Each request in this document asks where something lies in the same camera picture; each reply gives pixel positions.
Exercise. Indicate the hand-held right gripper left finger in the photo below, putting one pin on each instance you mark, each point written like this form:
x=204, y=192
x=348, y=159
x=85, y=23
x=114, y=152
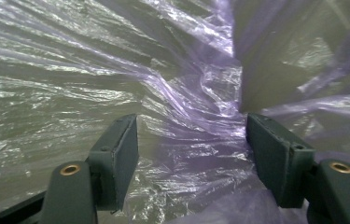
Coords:
x=116, y=161

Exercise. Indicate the green plastic bin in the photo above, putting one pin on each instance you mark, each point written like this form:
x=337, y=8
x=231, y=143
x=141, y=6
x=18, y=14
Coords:
x=263, y=68

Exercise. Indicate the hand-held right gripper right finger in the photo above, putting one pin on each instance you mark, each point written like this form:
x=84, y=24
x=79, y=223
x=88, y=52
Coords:
x=278, y=155

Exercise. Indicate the purple plastic bag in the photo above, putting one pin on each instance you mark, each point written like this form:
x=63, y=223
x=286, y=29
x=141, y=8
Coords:
x=194, y=93

